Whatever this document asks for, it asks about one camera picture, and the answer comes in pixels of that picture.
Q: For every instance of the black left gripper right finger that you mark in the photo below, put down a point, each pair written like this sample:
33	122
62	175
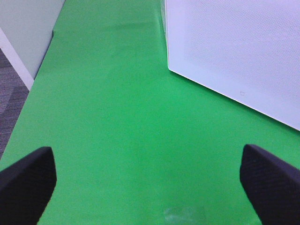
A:
272	186

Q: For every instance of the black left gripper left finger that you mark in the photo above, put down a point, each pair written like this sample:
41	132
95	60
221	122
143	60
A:
26	188

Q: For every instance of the white microwave oven body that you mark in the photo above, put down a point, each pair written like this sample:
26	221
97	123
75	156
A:
163	17

